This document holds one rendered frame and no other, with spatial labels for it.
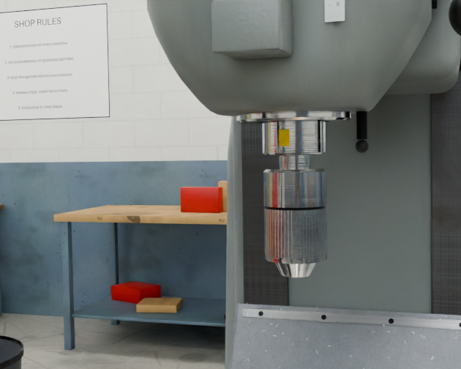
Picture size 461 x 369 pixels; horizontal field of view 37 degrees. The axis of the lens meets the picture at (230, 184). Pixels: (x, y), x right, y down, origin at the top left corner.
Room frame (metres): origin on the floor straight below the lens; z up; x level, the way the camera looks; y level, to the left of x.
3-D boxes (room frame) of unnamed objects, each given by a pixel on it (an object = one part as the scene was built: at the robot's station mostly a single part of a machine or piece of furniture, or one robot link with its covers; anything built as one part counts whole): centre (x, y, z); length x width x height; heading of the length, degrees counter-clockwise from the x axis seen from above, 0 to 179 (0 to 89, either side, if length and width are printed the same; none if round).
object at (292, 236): (0.52, -0.05, 1.23); 0.05 x 0.05 x 0.06
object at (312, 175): (0.52, -0.05, 1.26); 0.05 x 0.05 x 0.01
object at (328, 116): (0.52, -0.05, 1.31); 0.09 x 0.09 x 0.01
